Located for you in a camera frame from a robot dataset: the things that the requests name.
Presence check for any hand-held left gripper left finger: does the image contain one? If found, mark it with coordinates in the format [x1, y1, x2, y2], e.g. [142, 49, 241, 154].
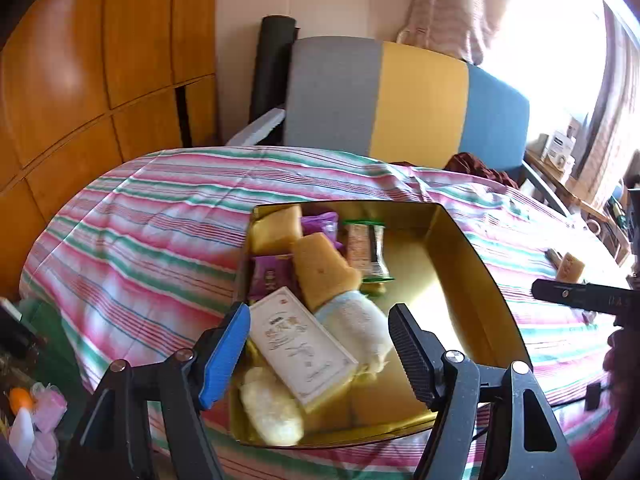
[57, 302, 252, 480]

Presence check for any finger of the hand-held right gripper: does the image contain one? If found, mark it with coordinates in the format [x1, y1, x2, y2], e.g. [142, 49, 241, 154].
[531, 279, 640, 314]

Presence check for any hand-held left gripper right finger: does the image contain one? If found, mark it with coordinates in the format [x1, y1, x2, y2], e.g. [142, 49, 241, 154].
[387, 303, 581, 480]

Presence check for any small yellow sponge piece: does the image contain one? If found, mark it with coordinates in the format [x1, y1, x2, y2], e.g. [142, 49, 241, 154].
[555, 252, 587, 283]

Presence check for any white printed carton box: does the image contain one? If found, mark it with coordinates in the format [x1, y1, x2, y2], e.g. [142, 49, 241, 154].
[248, 286, 360, 413]

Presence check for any gold metal tin box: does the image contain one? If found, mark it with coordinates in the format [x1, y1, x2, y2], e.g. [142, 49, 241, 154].
[230, 200, 533, 448]

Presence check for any purple snack packet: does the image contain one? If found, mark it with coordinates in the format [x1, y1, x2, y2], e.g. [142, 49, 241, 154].
[299, 211, 343, 251]
[248, 254, 301, 303]

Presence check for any cracker packet with green ends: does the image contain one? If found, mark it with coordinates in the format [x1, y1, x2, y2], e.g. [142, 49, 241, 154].
[367, 225, 396, 283]
[344, 219, 375, 268]

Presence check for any yellow cake packet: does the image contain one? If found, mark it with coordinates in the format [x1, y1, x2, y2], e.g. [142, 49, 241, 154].
[292, 234, 363, 311]
[249, 205, 304, 256]

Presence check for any yellow cake packet top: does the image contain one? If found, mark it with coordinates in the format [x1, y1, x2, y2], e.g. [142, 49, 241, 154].
[249, 205, 304, 256]

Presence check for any wooden shelf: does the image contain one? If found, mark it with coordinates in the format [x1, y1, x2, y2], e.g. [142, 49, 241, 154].
[525, 150, 633, 266]

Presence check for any striped tablecloth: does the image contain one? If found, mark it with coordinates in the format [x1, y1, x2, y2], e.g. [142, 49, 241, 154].
[20, 146, 640, 480]

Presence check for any white box with dark print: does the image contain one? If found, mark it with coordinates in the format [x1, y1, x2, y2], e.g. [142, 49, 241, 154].
[542, 130, 578, 171]

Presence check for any person's pink clothing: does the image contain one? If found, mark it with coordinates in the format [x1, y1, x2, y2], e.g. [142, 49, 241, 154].
[570, 405, 640, 480]

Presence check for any dark red garment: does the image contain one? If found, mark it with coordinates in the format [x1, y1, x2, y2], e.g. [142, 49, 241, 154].
[444, 151, 523, 188]

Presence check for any green floor mat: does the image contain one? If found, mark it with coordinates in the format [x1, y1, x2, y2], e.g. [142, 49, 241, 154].
[20, 297, 96, 411]

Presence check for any pink checked curtain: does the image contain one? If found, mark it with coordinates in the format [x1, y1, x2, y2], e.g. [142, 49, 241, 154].
[575, 5, 640, 196]
[397, 0, 511, 66]

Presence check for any orange ball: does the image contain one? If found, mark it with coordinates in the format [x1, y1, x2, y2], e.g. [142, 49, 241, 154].
[10, 387, 36, 411]

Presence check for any white plastic bottle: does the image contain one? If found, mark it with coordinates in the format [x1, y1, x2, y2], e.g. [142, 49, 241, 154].
[7, 407, 36, 461]

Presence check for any grey yellow blue chair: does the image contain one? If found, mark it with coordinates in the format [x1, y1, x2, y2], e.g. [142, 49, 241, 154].
[282, 36, 531, 171]

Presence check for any black rolled mat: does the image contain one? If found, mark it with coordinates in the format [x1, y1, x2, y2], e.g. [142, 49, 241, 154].
[248, 15, 300, 126]

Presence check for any wooden wardrobe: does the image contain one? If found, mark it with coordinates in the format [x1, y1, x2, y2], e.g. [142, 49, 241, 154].
[0, 0, 221, 306]

